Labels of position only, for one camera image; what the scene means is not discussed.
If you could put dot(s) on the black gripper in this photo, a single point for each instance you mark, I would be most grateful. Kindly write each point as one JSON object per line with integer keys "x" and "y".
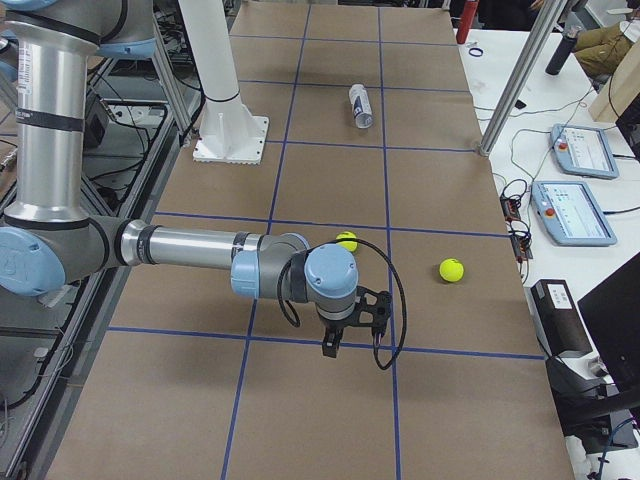
{"x": 333, "y": 328}

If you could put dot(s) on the yellow tennis ball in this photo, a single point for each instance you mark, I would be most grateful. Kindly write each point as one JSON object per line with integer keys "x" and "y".
{"x": 347, "y": 240}
{"x": 451, "y": 270}

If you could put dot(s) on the clear tennis ball can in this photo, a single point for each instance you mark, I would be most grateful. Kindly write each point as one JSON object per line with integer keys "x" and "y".
{"x": 361, "y": 107}

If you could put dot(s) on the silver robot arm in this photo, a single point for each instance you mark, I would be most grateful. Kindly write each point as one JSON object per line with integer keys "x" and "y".
{"x": 48, "y": 240}

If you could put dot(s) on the small electronics board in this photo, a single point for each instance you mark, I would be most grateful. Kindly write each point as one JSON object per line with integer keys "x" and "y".
{"x": 517, "y": 229}

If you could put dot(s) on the black box with label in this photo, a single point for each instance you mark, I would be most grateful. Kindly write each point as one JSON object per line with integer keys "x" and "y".
{"x": 563, "y": 333}

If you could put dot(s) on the near blue teach pendant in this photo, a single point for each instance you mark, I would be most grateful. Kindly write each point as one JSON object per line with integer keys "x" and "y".
{"x": 571, "y": 215}

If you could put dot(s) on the blue teach pendant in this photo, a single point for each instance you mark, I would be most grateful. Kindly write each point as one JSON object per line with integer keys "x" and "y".
{"x": 583, "y": 151}
{"x": 571, "y": 215}

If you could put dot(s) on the black monitor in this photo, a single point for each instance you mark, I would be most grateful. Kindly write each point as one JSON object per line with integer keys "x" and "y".
{"x": 610, "y": 312}

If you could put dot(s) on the far blue teach pendant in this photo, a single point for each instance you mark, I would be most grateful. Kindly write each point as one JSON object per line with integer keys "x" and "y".
{"x": 583, "y": 151}

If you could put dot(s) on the red bottle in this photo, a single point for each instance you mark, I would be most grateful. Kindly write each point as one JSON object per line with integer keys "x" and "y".
{"x": 466, "y": 20}

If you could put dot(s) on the black bottle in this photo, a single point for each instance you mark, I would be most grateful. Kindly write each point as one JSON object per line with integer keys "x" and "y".
{"x": 564, "y": 48}

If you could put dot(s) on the seated person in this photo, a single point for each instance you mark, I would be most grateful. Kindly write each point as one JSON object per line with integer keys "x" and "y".
{"x": 600, "y": 51}

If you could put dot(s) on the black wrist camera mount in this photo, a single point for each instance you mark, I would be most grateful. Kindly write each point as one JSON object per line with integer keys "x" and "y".
{"x": 372, "y": 310}

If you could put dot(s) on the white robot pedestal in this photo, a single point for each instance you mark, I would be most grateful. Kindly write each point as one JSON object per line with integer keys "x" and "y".
{"x": 228, "y": 131}

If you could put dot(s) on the aluminium frame post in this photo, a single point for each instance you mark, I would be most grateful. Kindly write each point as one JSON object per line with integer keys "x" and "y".
{"x": 530, "y": 52}

